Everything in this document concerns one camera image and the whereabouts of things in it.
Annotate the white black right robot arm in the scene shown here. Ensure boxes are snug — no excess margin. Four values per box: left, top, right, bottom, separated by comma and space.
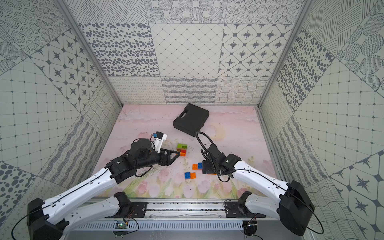
201, 144, 315, 236

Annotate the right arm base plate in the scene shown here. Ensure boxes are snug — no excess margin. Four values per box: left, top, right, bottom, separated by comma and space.
224, 200, 266, 218

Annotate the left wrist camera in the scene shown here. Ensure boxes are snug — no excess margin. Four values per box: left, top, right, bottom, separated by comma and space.
153, 132, 167, 153

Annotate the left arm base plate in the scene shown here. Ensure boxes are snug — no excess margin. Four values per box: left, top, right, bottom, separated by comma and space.
113, 202, 148, 219

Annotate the green long lego brick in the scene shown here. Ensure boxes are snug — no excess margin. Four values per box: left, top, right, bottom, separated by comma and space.
177, 144, 188, 149

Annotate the right controller board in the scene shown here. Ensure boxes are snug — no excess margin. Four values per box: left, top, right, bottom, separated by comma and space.
243, 220, 258, 236

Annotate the left controller board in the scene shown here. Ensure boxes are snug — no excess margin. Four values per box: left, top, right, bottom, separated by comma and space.
113, 222, 129, 237

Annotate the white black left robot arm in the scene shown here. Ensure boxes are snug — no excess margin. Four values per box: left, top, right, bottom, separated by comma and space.
27, 136, 181, 240

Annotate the black plastic carrying case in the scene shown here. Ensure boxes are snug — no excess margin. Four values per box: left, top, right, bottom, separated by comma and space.
173, 104, 210, 137

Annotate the controller board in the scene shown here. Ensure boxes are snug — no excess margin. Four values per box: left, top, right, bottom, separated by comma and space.
113, 222, 129, 237
243, 220, 258, 236

